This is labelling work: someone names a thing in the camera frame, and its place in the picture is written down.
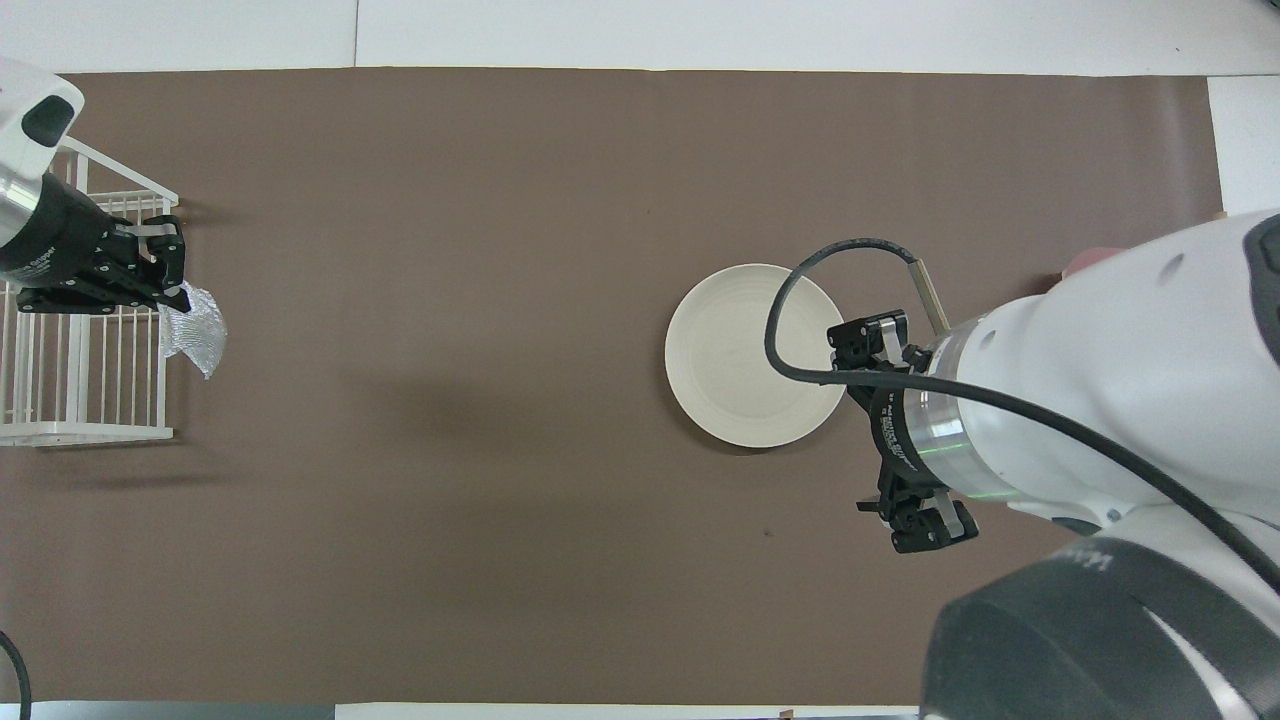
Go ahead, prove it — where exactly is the cream round plate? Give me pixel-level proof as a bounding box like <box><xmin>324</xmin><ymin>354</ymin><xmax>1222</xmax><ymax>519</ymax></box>
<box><xmin>665</xmin><ymin>263</ymin><xmax>852</xmax><ymax>449</ymax></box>

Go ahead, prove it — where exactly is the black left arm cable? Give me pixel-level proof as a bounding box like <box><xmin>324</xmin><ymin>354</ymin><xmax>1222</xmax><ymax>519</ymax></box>
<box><xmin>0</xmin><ymin>630</ymin><xmax>32</xmax><ymax>720</ymax></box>

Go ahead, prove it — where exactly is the white wire dish rack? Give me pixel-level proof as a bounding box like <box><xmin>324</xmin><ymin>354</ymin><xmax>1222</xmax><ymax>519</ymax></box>
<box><xmin>0</xmin><ymin>135</ymin><xmax>179</xmax><ymax>447</ymax></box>

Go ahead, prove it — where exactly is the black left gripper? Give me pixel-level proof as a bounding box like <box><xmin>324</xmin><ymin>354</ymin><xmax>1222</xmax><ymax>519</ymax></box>
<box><xmin>0</xmin><ymin>175</ymin><xmax>191</xmax><ymax>315</ymax></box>

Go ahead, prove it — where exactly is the silver mesh sponge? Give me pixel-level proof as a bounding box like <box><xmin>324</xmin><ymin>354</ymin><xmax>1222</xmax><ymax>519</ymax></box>
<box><xmin>158</xmin><ymin>282</ymin><xmax>228</xmax><ymax>379</ymax></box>

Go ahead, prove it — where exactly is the brown paper table mat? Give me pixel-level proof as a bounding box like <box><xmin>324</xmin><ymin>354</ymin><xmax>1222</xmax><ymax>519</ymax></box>
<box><xmin>0</xmin><ymin>68</ymin><xmax>1231</xmax><ymax>706</ymax></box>

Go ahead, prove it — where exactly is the pink plastic cup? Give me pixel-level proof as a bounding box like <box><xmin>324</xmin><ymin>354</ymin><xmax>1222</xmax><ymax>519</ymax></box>
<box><xmin>1062</xmin><ymin>247</ymin><xmax>1123</xmax><ymax>283</ymax></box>

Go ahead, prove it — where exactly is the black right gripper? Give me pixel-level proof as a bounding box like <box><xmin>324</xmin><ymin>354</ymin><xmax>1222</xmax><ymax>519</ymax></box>
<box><xmin>828</xmin><ymin>310</ymin><xmax>979</xmax><ymax>554</ymax></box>

